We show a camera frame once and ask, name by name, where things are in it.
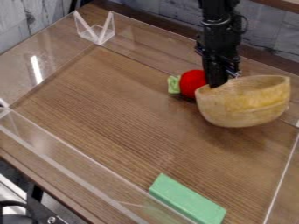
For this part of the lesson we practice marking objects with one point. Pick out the light wooden bowl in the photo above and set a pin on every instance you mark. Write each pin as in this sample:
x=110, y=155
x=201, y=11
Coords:
x=245, y=101

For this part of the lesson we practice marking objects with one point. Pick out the clear acrylic front wall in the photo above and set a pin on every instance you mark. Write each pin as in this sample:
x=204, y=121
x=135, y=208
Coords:
x=93, y=191

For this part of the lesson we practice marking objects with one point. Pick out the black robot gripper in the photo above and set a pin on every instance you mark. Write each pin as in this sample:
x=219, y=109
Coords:
x=217, y=46

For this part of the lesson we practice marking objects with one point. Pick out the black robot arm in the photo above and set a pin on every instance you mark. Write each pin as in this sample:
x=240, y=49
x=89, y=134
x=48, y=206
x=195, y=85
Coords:
x=215, y=9

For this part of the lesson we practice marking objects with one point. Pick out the clear acrylic corner bracket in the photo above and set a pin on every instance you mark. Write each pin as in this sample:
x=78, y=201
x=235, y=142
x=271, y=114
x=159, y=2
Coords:
x=94, y=33

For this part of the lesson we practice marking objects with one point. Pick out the black table leg bracket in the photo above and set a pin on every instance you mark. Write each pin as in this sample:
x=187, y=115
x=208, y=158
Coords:
x=42, y=213

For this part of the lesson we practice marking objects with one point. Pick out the green rectangular block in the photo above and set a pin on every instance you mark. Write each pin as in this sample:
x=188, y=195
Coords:
x=185, y=201

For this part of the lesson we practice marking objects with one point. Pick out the red plush strawberry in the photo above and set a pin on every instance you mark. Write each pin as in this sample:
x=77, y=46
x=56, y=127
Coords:
x=185, y=83

